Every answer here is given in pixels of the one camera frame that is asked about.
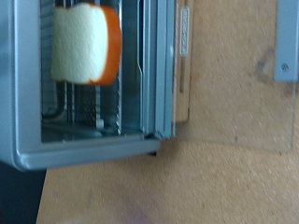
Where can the white bread slice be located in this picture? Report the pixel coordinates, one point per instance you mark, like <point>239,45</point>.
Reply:
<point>78,43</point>

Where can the silver toaster oven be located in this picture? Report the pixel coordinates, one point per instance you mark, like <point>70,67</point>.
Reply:
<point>18,93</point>

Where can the wooden pallet base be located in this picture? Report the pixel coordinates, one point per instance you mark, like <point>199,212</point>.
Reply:
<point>184,93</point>

